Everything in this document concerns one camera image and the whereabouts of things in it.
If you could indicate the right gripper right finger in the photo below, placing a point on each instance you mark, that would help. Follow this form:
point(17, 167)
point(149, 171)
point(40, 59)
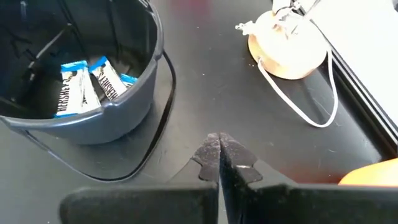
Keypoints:
point(239, 171)

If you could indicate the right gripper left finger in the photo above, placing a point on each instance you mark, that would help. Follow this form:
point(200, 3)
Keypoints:
point(208, 168)

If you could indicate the black pumpkin bucket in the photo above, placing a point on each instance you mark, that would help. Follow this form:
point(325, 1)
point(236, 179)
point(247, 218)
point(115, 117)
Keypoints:
point(124, 118)

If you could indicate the white blue Hershey's bar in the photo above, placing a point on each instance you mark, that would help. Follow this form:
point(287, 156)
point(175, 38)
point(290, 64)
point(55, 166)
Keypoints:
point(128, 79)
point(107, 79)
point(70, 93)

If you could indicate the black table mat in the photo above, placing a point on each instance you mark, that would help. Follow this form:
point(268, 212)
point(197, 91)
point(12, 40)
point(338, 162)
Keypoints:
point(233, 93)

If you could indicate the white table lamp wood base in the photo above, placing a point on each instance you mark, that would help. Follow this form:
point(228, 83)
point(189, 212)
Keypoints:
point(289, 59)

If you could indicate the orange pumpkin bucket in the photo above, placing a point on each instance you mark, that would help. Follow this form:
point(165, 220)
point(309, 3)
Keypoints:
point(373, 175)

